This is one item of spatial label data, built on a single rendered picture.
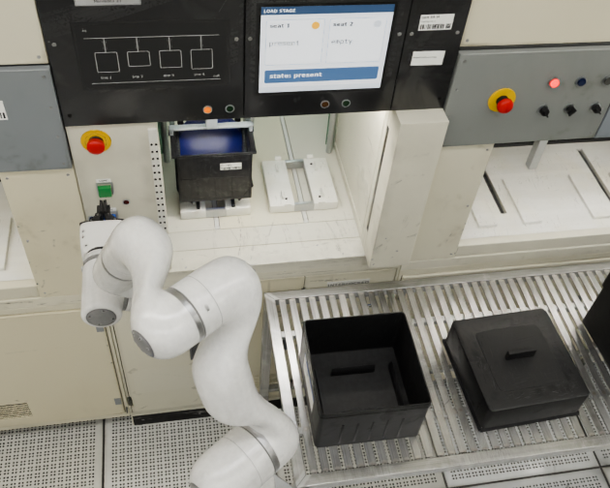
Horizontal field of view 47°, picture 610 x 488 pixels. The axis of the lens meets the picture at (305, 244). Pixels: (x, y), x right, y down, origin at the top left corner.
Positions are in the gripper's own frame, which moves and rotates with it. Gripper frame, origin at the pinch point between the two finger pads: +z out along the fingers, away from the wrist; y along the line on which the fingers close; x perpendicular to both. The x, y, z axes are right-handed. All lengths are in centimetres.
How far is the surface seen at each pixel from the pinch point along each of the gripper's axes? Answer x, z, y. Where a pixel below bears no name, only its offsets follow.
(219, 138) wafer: -15, 41, 31
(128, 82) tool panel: 31.2, 6.4, 9.1
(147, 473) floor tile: -120, -13, -1
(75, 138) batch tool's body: 16.1, 7.1, -4.3
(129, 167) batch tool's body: 6.4, 7.1, 6.7
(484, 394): -34, -42, 91
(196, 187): -20.0, 26.5, 22.8
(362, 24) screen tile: 44, 6, 59
